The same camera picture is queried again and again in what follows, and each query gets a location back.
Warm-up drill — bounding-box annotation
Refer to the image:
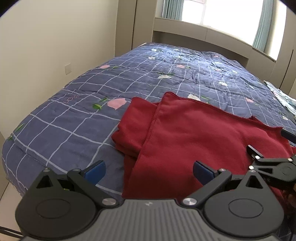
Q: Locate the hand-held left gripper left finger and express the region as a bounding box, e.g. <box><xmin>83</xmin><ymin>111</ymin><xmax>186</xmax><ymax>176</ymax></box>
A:
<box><xmin>30</xmin><ymin>160</ymin><xmax>119</xmax><ymax>208</ymax></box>

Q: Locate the red long-sleeve shirt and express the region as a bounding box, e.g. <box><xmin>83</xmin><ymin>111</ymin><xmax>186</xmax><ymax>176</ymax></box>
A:
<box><xmin>112</xmin><ymin>92</ymin><xmax>296</xmax><ymax>216</ymax></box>

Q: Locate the black cable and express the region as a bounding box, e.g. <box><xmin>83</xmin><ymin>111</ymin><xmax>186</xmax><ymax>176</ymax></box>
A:
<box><xmin>0</xmin><ymin>226</ymin><xmax>23</xmax><ymax>240</ymax></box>

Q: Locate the blue checked floral quilt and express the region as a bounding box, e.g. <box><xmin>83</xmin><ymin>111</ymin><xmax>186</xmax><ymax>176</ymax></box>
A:
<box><xmin>2</xmin><ymin>42</ymin><xmax>296</xmax><ymax>198</ymax></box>

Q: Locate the window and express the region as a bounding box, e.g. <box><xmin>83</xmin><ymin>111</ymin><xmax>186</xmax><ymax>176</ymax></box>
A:
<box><xmin>159</xmin><ymin>0</ymin><xmax>287</xmax><ymax>61</ymax></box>

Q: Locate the beige wardrobe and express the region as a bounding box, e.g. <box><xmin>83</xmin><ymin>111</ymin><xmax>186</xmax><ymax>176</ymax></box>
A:
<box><xmin>270</xmin><ymin>44</ymin><xmax>296</xmax><ymax>98</ymax></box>
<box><xmin>117</xmin><ymin>0</ymin><xmax>156</xmax><ymax>57</ymax></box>

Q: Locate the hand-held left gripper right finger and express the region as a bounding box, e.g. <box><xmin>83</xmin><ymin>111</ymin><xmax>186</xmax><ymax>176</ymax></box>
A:
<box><xmin>181</xmin><ymin>160</ymin><xmax>270</xmax><ymax>208</ymax></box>

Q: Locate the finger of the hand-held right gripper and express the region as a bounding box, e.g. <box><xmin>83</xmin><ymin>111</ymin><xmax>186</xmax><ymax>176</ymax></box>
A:
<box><xmin>247</xmin><ymin>145</ymin><xmax>265</xmax><ymax>160</ymax></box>
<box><xmin>280</xmin><ymin>129</ymin><xmax>296</xmax><ymax>141</ymax></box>

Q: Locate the light blue patterned cloth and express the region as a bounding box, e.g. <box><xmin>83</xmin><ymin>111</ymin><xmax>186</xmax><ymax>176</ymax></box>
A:
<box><xmin>264</xmin><ymin>81</ymin><xmax>296</xmax><ymax>114</ymax></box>

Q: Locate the light blue curtain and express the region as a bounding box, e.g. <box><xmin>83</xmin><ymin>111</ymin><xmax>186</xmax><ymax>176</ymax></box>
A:
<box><xmin>252</xmin><ymin>0</ymin><xmax>274</xmax><ymax>53</ymax></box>
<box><xmin>161</xmin><ymin>0</ymin><xmax>184</xmax><ymax>21</ymax></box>

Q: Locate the beige headboard shelf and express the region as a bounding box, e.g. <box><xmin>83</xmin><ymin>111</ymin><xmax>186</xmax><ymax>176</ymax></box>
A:
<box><xmin>152</xmin><ymin>17</ymin><xmax>277</xmax><ymax>70</ymax></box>

